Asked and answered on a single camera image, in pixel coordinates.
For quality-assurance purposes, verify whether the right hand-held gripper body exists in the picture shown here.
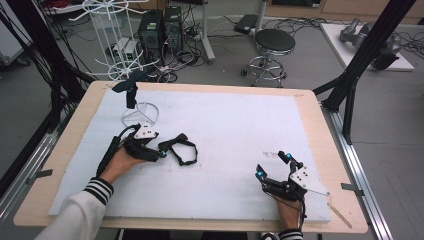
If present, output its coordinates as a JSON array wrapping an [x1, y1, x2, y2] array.
[[261, 161, 331, 203]]

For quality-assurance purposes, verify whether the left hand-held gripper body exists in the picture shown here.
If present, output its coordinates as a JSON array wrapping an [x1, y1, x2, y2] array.
[[121, 122, 161, 164]]

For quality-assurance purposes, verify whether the white wire display rack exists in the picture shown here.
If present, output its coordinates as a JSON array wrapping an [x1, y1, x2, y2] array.
[[68, 0, 161, 132]]

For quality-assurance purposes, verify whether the person's right hand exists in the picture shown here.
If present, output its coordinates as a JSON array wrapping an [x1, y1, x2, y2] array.
[[274, 196, 303, 231]]

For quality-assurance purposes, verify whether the person's left hand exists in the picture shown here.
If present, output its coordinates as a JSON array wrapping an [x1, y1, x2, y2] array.
[[99, 146, 148, 185]]

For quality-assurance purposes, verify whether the white foam mat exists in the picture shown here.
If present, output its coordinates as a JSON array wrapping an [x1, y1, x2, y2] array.
[[48, 88, 333, 224]]

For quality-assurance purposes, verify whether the thin wooden stick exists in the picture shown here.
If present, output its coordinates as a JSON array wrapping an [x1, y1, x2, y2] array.
[[326, 201, 353, 230]]

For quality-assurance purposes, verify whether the small white green device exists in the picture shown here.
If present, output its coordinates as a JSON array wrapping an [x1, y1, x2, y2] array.
[[112, 37, 144, 62]]

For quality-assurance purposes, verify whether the black computer tower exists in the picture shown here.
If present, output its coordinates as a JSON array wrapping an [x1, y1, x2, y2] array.
[[162, 5, 184, 54], [137, 9, 165, 65]]

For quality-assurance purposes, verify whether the black round stool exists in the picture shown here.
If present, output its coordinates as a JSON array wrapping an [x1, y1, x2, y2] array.
[[241, 28, 297, 89]]

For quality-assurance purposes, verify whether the white floor board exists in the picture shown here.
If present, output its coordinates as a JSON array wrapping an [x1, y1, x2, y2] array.
[[319, 22, 415, 72]]

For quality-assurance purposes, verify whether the white desk leg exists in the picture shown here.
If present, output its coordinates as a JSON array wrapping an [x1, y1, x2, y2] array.
[[199, 0, 217, 65], [253, 0, 269, 35]]

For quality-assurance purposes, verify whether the flat black box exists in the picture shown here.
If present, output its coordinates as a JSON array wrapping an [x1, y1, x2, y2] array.
[[233, 13, 259, 35]]

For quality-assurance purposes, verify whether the grey machine part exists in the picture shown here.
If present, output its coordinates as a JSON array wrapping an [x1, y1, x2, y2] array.
[[339, 17, 404, 71]]

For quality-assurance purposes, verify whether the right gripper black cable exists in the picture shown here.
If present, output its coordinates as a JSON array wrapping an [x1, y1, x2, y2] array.
[[297, 197, 308, 232]]

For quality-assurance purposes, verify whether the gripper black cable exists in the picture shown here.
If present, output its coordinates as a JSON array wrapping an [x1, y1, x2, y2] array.
[[95, 123, 142, 178], [297, 197, 308, 232]]

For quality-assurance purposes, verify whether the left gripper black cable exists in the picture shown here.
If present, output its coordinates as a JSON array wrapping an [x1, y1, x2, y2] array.
[[95, 123, 142, 178]]

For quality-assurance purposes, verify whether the metal bracket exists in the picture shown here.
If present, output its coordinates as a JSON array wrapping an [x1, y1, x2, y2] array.
[[25, 168, 54, 186], [340, 182, 365, 198]]

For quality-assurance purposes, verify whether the aluminium rail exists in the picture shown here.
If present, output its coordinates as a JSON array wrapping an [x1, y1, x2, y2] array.
[[0, 128, 63, 221], [320, 101, 395, 240]]

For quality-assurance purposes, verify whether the tangle of floor cables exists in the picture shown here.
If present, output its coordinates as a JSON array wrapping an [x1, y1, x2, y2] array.
[[154, 3, 209, 84]]

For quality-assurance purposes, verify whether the black metal frame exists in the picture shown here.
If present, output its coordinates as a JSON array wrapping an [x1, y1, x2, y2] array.
[[0, 0, 96, 134], [312, 0, 418, 145]]

